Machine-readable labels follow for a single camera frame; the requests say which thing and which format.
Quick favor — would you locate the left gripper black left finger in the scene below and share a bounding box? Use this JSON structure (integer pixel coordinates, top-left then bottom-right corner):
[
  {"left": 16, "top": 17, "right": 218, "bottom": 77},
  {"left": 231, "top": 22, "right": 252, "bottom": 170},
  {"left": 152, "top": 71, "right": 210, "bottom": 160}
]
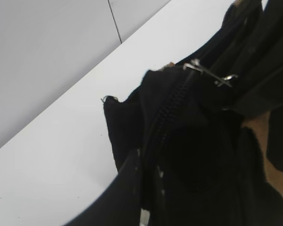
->
[{"left": 67, "top": 149, "right": 143, "bottom": 226}]

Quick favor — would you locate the silver zipper pull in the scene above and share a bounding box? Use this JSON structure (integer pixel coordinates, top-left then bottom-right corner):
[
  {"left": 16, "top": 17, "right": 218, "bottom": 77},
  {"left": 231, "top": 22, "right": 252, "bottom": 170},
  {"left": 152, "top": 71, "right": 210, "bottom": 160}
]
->
[{"left": 183, "top": 58, "right": 239, "bottom": 88}]

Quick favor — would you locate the black canvas tote bag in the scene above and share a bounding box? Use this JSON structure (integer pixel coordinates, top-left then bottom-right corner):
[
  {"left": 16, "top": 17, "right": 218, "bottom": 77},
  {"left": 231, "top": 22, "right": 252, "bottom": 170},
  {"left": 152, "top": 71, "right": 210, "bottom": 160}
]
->
[{"left": 103, "top": 0, "right": 283, "bottom": 226}]

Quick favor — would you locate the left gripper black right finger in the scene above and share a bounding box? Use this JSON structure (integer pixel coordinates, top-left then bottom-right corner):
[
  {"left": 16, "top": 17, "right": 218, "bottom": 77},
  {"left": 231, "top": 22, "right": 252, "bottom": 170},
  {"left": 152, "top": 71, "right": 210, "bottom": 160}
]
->
[{"left": 235, "top": 0, "right": 283, "bottom": 171}]

